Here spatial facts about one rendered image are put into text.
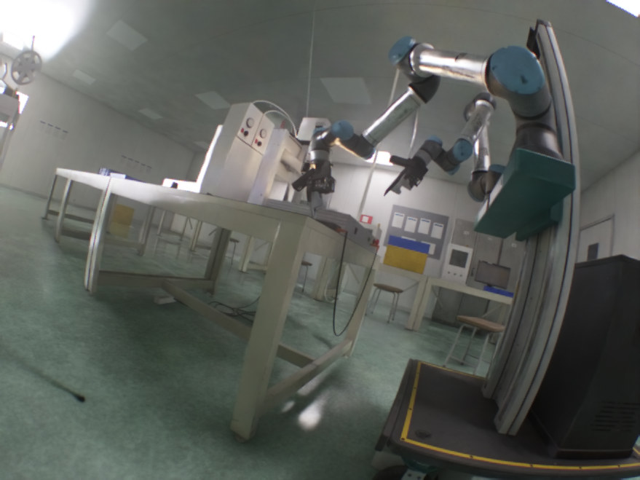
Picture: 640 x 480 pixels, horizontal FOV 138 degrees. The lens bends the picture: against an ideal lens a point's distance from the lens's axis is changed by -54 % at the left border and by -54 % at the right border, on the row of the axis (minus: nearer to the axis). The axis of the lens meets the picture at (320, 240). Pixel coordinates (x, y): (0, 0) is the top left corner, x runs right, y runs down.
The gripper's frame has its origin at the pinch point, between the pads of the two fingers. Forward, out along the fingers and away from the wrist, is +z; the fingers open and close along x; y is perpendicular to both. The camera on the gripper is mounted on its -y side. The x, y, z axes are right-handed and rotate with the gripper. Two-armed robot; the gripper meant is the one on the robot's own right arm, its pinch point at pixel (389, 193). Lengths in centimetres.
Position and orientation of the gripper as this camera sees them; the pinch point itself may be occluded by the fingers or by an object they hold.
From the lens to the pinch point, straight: 111.8
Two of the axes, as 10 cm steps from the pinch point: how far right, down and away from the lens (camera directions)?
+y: 7.6, 6.5, 1.0
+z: -6.5, 7.6, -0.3
